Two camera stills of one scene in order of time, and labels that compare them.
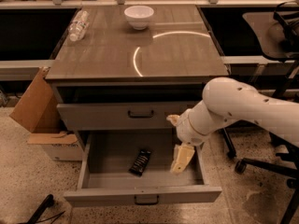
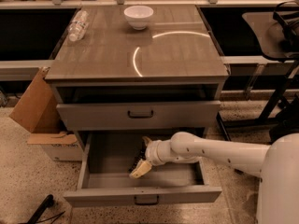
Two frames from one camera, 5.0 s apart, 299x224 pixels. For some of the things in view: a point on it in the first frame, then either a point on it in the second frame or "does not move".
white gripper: x=188 y=132 -> x=153 y=153
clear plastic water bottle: x=78 y=26 does not move
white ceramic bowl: x=138 y=16 does not move
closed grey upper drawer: x=147 y=115 does not move
